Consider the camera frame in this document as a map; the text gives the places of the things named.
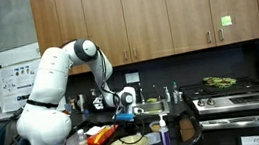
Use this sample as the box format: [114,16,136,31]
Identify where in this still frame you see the wooden upper cabinets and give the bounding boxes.
[29,0,259,80]

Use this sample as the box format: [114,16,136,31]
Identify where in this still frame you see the printed paper sheet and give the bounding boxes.
[64,132,79,145]

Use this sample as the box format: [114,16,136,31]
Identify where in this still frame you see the purple pump bottle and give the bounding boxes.
[156,113,172,145]

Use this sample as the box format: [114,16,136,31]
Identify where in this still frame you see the white research poster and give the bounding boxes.
[0,58,45,114]

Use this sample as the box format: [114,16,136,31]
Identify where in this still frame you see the clear plastic lid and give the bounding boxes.
[144,131,163,145]

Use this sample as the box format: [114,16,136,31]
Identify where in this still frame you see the white cup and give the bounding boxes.
[177,90,185,103]

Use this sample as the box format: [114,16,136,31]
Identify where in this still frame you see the clear spray bottle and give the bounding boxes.
[171,80,182,105]

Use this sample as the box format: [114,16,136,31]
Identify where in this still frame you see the steel gas stove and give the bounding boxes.
[180,75,259,145]

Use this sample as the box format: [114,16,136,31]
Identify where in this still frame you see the white soap dispenser bottle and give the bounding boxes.
[163,85,173,104]

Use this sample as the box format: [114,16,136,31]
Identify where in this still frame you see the small sticky note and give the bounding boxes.
[220,14,234,27]

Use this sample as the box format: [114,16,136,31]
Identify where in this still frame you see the chrome faucet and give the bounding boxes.
[135,82,147,106]

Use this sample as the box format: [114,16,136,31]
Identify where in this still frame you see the orange chip bag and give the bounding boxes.
[84,121,122,145]

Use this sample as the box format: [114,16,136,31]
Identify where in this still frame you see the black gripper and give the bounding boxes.
[124,118,144,138]

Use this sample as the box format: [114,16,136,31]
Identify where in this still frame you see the small white wall notice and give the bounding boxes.
[125,71,141,85]

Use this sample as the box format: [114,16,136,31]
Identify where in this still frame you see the whiteboard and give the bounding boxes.
[0,41,49,121]

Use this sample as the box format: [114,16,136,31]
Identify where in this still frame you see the white mug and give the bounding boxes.
[133,105,146,115]

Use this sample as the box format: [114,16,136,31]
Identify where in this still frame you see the metal cabinet handle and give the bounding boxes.
[219,28,226,42]
[206,31,213,45]
[132,46,139,61]
[123,48,130,62]

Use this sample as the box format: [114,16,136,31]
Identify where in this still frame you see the yellow sponge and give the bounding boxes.
[146,96,159,104]

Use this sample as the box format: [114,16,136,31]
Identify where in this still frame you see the steel stove knob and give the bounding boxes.
[206,97,217,108]
[197,98,208,109]

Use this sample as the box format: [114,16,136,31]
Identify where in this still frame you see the steel sink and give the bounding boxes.
[133,98,171,118]

